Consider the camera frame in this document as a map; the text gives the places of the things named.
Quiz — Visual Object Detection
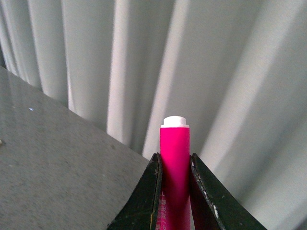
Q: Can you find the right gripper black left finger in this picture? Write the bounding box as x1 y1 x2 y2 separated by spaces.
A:
107 153 163 230

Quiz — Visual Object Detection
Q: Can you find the grey pleated curtain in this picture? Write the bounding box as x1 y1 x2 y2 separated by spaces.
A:
0 0 307 230

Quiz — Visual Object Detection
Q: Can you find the pink highlighter pen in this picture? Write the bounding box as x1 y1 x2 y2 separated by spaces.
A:
156 115 190 230

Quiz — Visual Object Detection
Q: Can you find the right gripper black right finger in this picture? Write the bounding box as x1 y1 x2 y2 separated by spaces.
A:
189 153 265 230

